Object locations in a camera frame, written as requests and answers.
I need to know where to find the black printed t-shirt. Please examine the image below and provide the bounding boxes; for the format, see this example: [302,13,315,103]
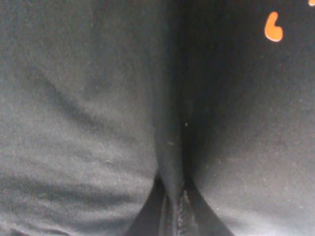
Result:
[0,0,315,236]

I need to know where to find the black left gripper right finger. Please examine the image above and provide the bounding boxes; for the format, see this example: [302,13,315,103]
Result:
[185,179,234,236]

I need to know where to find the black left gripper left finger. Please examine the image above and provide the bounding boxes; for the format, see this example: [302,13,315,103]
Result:
[126,177,165,236]

